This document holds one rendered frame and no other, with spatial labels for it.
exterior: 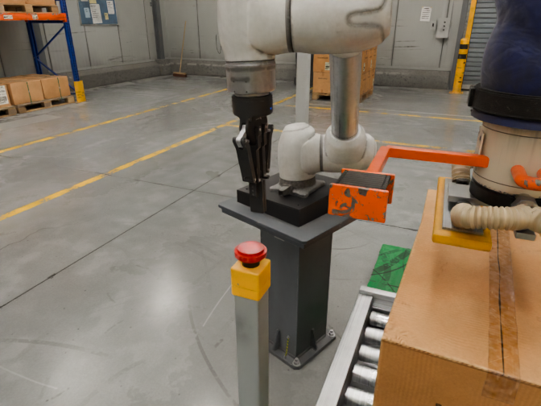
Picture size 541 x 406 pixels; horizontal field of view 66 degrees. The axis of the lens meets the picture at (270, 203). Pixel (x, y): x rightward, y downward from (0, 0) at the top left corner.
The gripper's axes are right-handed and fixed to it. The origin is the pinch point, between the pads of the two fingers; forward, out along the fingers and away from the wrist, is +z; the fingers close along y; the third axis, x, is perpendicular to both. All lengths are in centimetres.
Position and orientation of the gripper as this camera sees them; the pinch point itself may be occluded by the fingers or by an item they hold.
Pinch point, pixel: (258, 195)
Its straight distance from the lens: 85.0
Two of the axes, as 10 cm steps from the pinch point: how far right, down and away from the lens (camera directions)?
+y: -4.3, 3.7, -8.2
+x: 9.0, 1.3, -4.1
